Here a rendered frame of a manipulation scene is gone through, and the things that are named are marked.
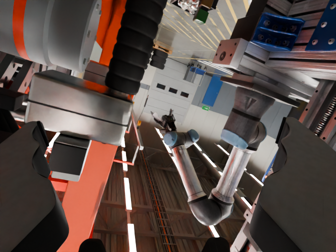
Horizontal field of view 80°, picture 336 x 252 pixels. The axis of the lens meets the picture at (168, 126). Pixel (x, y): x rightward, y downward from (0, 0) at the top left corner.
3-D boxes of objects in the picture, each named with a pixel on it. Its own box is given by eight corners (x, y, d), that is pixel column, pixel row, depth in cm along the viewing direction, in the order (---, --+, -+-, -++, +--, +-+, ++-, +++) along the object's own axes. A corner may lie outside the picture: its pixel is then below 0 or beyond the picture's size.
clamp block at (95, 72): (87, 59, 48) (81, 81, 49) (124, 72, 51) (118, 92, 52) (89, 59, 53) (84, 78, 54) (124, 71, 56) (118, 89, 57)
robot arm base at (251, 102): (284, 102, 75) (271, 127, 78) (257, 95, 89) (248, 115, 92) (253, 90, 70) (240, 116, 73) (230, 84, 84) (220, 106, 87)
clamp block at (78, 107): (30, 71, 17) (20, 129, 18) (135, 103, 20) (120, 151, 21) (49, 67, 21) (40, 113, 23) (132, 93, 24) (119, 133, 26)
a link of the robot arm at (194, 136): (191, 139, 107) (177, 149, 113) (202, 139, 115) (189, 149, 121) (184, 127, 110) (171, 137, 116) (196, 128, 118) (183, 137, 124)
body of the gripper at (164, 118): (172, 112, 129) (179, 128, 124) (168, 120, 136) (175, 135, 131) (162, 114, 126) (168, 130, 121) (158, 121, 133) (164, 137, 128)
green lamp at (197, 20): (199, 7, 70) (195, 19, 71) (209, 12, 71) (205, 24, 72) (195, 9, 74) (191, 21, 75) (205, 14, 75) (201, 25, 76)
